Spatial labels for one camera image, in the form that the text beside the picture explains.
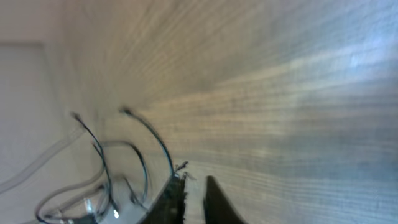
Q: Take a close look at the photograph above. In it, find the black USB cable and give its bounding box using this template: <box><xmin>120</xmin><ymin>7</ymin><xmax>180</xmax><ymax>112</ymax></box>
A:
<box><xmin>34</xmin><ymin>107</ymin><xmax>175</xmax><ymax>224</ymax></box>

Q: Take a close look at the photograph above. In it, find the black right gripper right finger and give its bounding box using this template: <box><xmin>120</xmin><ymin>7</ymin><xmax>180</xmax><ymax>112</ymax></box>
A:
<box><xmin>203</xmin><ymin>175</ymin><xmax>245</xmax><ymax>224</ymax></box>

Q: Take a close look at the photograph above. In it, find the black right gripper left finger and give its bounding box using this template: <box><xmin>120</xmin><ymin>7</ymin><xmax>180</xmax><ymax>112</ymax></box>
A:
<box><xmin>138</xmin><ymin>161</ymin><xmax>188</xmax><ymax>224</ymax></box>

